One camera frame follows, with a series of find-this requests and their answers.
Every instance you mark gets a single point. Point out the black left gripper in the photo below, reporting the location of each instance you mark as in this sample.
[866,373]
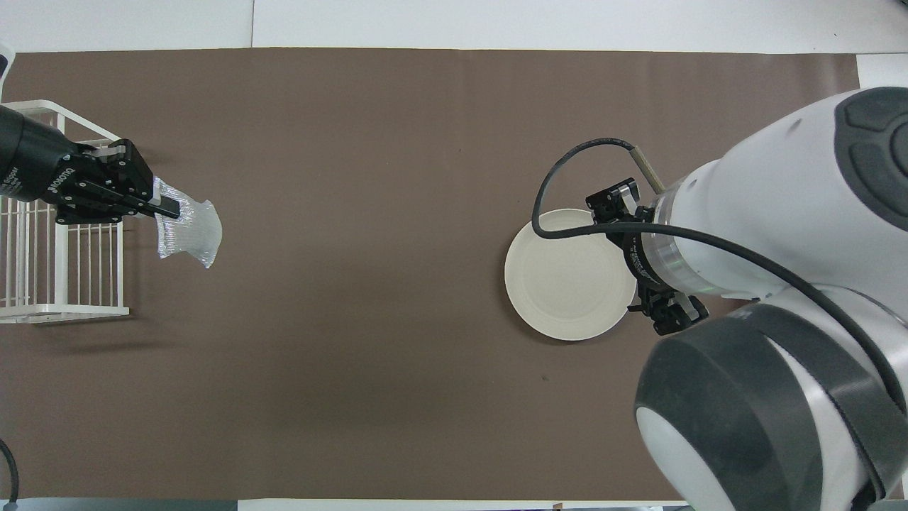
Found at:
[35,163]

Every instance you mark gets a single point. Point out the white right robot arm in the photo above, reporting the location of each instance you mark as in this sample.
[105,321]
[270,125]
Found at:
[766,234]

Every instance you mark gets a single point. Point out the brown table mat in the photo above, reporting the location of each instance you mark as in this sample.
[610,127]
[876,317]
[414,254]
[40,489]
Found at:
[355,355]

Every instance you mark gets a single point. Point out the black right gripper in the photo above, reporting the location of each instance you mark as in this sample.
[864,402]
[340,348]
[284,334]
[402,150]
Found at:
[640,248]

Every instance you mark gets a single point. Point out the cream round plate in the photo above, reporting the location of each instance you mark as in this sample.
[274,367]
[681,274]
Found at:
[567,277]

